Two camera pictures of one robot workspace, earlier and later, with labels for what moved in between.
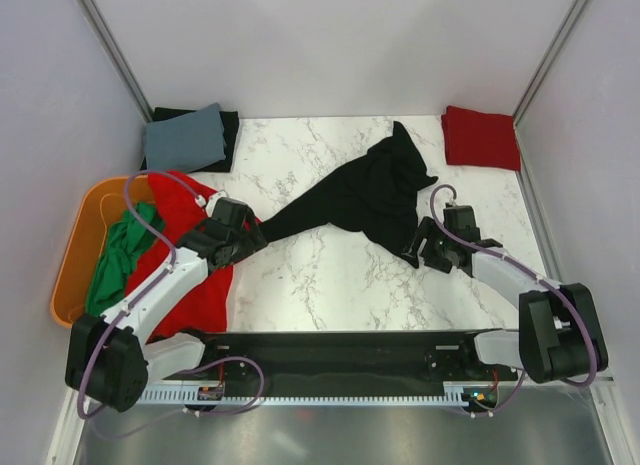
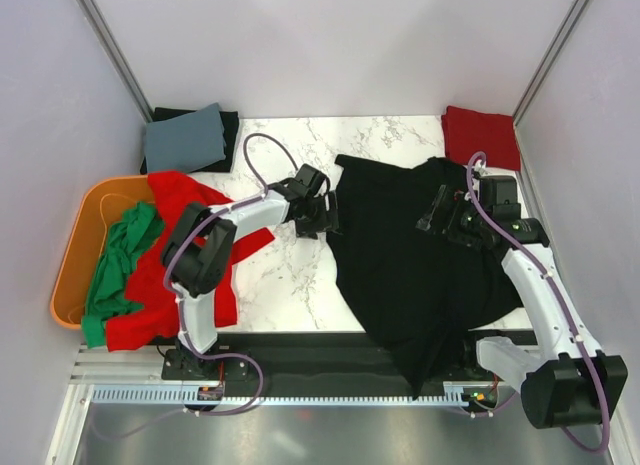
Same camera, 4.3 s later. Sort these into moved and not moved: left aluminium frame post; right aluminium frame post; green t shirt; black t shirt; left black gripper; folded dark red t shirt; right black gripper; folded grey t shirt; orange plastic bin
Moved: right black gripper; black t shirt; left black gripper
Not moved: orange plastic bin; folded dark red t shirt; green t shirt; folded grey t shirt; right aluminium frame post; left aluminium frame post
